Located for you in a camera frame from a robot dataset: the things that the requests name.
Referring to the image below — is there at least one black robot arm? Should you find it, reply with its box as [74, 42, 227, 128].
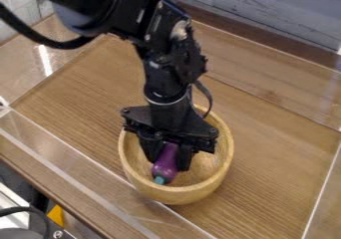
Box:
[0, 0, 217, 171]

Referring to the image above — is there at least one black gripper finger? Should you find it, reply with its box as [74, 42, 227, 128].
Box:
[176, 143, 212, 171]
[139, 134, 165, 163]

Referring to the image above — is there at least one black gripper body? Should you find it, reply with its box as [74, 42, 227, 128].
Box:
[120, 101, 217, 152]

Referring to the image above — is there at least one brown wooden bowl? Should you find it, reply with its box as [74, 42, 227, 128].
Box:
[117, 113, 234, 205]

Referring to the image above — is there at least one clear acrylic tray wall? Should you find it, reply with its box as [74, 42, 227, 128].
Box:
[0, 10, 341, 239]

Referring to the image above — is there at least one purple toy eggplant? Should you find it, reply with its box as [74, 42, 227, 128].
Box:
[152, 143, 177, 185]

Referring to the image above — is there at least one black cable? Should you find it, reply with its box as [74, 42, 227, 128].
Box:
[0, 205, 53, 239]

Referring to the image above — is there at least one yellow black base equipment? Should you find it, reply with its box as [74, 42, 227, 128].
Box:
[0, 181, 96, 239]

